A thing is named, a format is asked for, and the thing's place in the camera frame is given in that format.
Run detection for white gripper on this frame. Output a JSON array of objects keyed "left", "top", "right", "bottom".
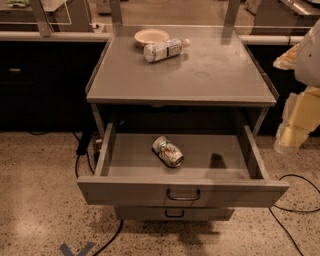
[{"left": 274, "top": 86, "right": 320, "bottom": 154}]

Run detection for green white 7up can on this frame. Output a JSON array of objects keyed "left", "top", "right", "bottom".
[{"left": 152, "top": 136, "right": 184, "bottom": 168}]

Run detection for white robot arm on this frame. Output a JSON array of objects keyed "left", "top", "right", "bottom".
[{"left": 273, "top": 21, "right": 320, "bottom": 154}]

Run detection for open grey top drawer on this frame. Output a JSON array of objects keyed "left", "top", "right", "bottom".
[{"left": 77, "top": 125, "right": 289, "bottom": 208}]

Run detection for grey cabinet counter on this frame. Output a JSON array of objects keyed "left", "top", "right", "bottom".
[{"left": 84, "top": 24, "right": 280, "bottom": 136}]

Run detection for lower grey drawer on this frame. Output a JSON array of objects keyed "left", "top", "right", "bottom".
[{"left": 114, "top": 206, "right": 234, "bottom": 221}]

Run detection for white plastic bottle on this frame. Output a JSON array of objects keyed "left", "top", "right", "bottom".
[{"left": 143, "top": 38, "right": 191, "bottom": 63}]

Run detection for white ceramic bowl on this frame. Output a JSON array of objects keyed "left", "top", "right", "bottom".
[{"left": 134, "top": 29, "right": 169, "bottom": 47}]

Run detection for black floor cable right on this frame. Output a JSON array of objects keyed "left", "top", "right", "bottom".
[{"left": 268, "top": 173, "right": 320, "bottom": 256}]

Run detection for black floor cable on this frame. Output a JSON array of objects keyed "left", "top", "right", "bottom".
[
  {"left": 268, "top": 173, "right": 320, "bottom": 256},
  {"left": 26, "top": 130, "right": 124, "bottom": 256}
]

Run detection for lower drawer metal handle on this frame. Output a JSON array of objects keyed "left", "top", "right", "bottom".
[{"left": 164, "top": 210, "right": 185, "bottom": 218}]

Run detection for drawer metal handle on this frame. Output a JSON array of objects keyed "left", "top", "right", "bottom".
[
  {"left": 164, "top": 210, "right": 185, "bottom": 218},
  {"left": 167, "top": 189, "right": 201, "bottom": 202}
]

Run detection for top drawer metal handle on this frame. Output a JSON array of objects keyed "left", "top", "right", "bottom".
[{"left": 167, "top": 189, "right": 201, "bottom": 202}]

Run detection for black floor cable left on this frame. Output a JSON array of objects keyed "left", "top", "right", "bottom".
[{"left": 26, "top": 130, "right": 124, "bottom": 256}]

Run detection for white horizontal rail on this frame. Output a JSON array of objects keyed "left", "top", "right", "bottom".
[{"left": 0, "top": 31, "right": 303, "bottom": 45}]

